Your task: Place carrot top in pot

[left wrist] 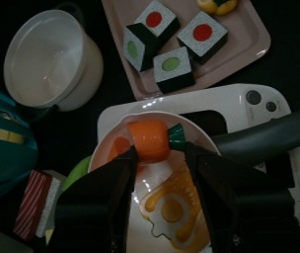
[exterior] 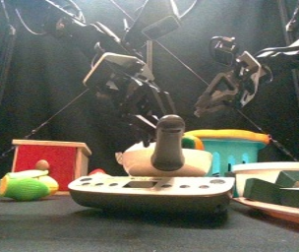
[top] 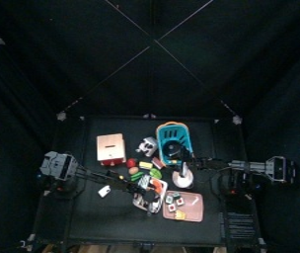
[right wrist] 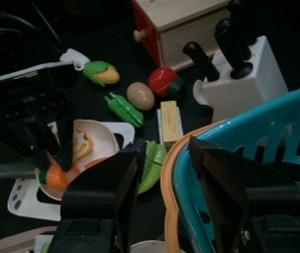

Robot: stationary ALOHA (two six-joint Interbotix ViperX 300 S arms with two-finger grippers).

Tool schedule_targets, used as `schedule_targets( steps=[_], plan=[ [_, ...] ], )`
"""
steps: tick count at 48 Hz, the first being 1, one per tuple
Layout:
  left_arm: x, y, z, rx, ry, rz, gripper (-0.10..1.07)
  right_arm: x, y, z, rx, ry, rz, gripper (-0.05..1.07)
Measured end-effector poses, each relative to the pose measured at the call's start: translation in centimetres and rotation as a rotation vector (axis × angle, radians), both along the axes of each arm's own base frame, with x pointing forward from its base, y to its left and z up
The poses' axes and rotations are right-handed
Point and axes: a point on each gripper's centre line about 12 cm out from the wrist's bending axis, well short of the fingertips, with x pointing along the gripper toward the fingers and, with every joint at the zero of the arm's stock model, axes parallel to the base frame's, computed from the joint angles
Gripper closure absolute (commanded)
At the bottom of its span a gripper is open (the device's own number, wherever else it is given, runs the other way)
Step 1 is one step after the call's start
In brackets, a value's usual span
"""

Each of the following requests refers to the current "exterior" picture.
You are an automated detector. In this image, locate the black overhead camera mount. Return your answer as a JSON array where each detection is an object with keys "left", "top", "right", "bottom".
[{"left": 124, "top": 0, "right": 184, "bottom": 42}]

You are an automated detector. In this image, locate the thin diagonal frame strut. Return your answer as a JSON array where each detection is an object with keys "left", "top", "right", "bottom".
[
  {"left": 155, "top": 39, "right": 299, "bottom": 162},
  {"left": 0, "top": 88, "right": 92, "bottom": 174}
]

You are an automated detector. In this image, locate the green yellow plush toy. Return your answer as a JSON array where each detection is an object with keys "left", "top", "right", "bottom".
[{"left": 0, "top": 173, "right": 52, "bottom": 202}]

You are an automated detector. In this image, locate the small red toy piece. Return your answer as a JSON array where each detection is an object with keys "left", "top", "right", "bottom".
[{"left": 88, "top": 167, "right": 109, "bottom": 177}]

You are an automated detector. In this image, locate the yellow toy food piece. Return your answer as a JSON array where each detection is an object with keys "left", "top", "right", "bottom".
[{"left": 37, "top": 174, "right": 61, "bottom": 195}]

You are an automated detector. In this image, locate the silver toy stove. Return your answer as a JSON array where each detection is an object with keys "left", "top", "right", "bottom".
[{"left": 67, "top": 174, "right": 238, "bottom": 217}]

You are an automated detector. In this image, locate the green and orange toy vegetable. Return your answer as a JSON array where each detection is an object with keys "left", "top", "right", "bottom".
[{"left": 182, "top": 134, "right": 206, "bottom": 152}]

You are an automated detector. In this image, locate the white plastic bowl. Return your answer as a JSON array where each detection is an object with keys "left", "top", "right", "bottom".
[{"left": 230, "top": 160, "right": 299, "bottom": 199}]

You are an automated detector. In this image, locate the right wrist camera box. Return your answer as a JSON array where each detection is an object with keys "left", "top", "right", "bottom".
[{"left": 207, "top": 35, "right": 239, "bottom": 67}]

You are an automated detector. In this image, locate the red wooden box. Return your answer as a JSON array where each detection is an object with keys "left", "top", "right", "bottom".
[{"left": 9, "top": 139, "right": 93, "bottom": 197}]

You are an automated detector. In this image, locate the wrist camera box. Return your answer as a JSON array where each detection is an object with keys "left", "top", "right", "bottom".
[
  {"left": 207, "top": 35, "right": 239, "bottom": 67},
  {"left": 83, "top": 51, "right": 148, "bottom": 92}
]

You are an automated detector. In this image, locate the small brown toy egg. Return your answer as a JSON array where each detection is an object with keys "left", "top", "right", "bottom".
[{"left": 35, "top": 158, "right": 52, "bottom": 172}]

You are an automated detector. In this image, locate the turquoise plastic basket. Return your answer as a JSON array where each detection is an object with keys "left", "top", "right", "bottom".
[{"left": 198, "top": 137, "right": 267, "bottom": 178}]

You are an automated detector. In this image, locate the yellow toy banana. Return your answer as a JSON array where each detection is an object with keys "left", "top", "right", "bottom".
[{"left": 184, "top": 128, "right": 273, "bottom": 146}]

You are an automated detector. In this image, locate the white pot with black handle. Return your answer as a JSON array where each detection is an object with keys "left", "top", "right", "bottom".
[{"left": 119, "top": 114, "right": 214, "bottom": 178}]

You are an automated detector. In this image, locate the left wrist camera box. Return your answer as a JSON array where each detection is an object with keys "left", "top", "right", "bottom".
[{"left": 83, "top": 51, "right": 148, "bottom": 92}]

